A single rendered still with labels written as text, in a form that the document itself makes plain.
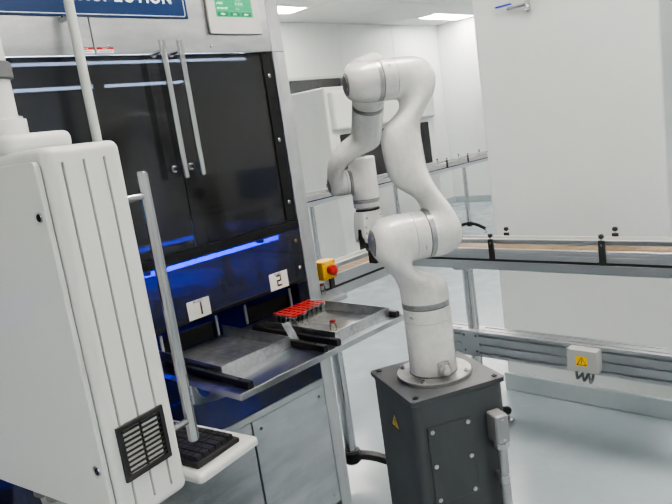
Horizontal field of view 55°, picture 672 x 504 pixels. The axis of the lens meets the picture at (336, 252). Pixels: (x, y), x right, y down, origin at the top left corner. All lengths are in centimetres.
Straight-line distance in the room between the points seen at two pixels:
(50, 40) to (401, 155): 97
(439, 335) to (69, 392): 84
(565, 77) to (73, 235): 244
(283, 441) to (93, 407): 118
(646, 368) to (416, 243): 136
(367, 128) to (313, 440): 123
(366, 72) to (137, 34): 75
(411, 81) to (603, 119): 166
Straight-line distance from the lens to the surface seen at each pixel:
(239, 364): 188
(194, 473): 156
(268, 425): 235
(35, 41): 191
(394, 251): 154
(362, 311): 222
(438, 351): 164
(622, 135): 313
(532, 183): 332
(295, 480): 251
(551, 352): 281
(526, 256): 270
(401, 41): 1063
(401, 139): 158
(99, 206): 131
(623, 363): 271
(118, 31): 202
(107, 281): 132
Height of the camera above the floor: 151
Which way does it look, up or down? 11 degrees down
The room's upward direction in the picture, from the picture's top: 8 degrees counter-clockwise
